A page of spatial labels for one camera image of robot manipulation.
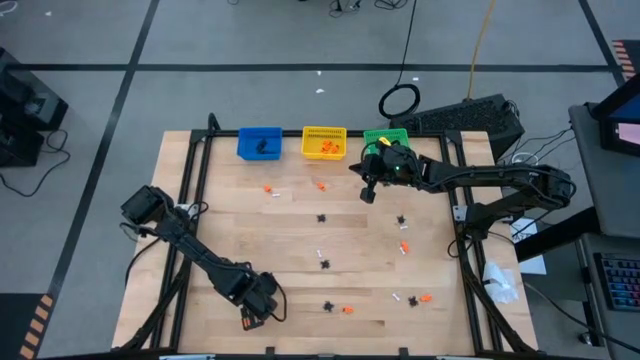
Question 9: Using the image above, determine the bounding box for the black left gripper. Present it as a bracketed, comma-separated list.
[227, 264, 281, 333]

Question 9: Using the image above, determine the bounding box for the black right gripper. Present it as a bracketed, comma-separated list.
[348, 141, 426, 205]

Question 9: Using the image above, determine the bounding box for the green plastic basket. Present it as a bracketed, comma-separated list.
[362, 127, 411, 157]

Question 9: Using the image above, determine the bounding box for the yellow plastic basket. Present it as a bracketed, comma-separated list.
[301, 125, 348, 161]

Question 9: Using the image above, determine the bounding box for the blue plastic basket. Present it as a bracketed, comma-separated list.
[237, 126, 284, 162]

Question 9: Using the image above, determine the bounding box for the black keyboard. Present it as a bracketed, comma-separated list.
[389, 93, 526, 160]

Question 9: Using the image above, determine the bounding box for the crumpled white plastic bag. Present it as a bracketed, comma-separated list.
[482, 260, 520, 305]

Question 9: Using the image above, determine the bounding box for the white paper sheet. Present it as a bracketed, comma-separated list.
[509, 218, 548, 276]

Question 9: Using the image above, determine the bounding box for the black desk beam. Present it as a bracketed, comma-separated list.
[514, 207, 601, 264]

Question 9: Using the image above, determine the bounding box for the grey desk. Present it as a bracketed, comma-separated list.
[568, 102, 640, 239]

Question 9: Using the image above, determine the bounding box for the black orange striped mat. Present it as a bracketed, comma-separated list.
[0, 292, 56, 360]
[612, 39, 640, 81]

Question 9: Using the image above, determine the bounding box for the black computer monitor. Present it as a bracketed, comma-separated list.
[592, 74, 640, 157]

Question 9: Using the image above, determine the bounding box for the backlit keyboard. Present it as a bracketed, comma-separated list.
[593, 252, 640, 314]

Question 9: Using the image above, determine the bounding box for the black equipment case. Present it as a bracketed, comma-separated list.
[0, 47, 70, 169]

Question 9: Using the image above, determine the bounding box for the coiled black cable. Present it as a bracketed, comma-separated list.
[377, 0, 422, 120]

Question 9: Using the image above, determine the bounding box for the white cable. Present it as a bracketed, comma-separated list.
[509, 151, 539, 167]

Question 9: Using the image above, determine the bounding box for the yellow cable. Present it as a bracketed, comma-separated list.
[467, 0, 498, 100]

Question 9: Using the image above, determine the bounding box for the black floor cable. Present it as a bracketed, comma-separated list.
[0, 128, 71, 197]

